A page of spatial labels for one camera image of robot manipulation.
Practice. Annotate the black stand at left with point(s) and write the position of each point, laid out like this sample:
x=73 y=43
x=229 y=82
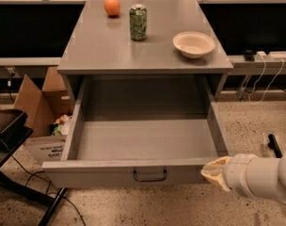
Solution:
x=14 y=133

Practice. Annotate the grey drawer cabinet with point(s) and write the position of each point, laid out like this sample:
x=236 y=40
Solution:
x=100 y=45

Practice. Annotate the wall outlet with plug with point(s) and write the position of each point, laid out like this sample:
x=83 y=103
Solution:
x=12 y=72

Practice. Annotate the trash in cardboard box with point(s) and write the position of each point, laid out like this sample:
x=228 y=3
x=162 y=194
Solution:
x=61 y=126

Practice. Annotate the white power strip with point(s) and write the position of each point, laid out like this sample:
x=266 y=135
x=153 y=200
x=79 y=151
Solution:
x=275 y=55

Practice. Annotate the padded gripper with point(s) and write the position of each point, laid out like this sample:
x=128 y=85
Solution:
x=237 y=172

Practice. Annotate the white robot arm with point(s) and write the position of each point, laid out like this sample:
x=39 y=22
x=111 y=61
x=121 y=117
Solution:
x=249 y=176

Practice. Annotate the green soda can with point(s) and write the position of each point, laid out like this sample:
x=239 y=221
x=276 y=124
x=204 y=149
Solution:
x=138 y=21

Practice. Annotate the orange fruit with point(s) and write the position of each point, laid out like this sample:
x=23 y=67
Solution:
x=112 y=7

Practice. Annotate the brown cardboard box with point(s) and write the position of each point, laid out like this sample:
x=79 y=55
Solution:
x=43 y=107

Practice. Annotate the black adapter on ledge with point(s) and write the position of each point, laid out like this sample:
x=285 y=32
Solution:
x=248 y=55

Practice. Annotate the black top drawer handle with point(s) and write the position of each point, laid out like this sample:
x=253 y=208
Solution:
x=144 y=177

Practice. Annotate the white paper bowl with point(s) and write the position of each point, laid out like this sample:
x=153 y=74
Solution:
x=193 y=44

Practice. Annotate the black bar on floor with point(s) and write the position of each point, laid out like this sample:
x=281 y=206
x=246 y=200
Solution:
x=273 y=145

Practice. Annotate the grey top drawer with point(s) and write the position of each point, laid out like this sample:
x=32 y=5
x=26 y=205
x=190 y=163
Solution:
x=146 y=124

